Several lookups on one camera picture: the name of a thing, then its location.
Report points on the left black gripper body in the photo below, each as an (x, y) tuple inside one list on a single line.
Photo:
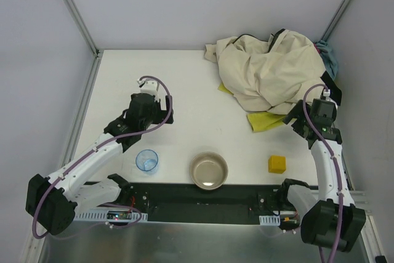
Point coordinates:
[(168, 109)]

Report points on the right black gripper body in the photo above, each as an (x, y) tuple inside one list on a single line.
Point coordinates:
[(293, 115)]

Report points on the black cloth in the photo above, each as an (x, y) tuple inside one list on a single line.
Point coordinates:
[(336, 93)]

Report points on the yellow-green cloth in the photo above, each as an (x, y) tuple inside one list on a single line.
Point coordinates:
[(259, 116)]

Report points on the beige cloth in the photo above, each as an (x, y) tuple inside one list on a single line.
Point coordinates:
[(269, 75)]

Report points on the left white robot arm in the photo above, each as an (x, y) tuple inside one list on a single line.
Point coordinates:
[(54, 201)]

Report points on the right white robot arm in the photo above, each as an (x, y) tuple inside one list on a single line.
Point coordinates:
[(331, 219)]

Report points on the light blue cloth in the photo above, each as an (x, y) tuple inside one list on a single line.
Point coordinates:
[(328, 57)]

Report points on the clear blue plastic cup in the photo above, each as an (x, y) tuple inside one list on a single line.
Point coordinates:
[(147, 161)]

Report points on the yellow cube block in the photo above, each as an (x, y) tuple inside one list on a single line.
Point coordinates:
[(277, 164)]

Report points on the beige ceramic bowl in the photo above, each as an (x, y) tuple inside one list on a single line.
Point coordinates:
[(208, 170)]

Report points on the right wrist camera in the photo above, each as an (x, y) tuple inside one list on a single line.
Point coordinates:
[(325, 93)]

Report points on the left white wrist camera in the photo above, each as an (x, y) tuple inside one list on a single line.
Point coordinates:
[(150, 87)]

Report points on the left aluminium frame post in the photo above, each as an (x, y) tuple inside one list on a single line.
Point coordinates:
[(81, 26)]

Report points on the aluminium frame post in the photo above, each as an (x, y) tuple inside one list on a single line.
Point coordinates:
[(81, 26), (335, 20)]

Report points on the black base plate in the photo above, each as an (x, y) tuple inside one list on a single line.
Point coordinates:
[(187, 203)]

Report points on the left white cable duct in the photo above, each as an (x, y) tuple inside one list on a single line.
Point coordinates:
[(107, 215)]

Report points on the white cable duct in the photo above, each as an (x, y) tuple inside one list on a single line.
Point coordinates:
[(270, 221), (107, 215)]

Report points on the right white cable duct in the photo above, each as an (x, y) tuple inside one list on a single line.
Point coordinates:
[(270, 221)]

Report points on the right aluminium frame post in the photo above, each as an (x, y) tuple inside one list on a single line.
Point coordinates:
[(335, 20)]

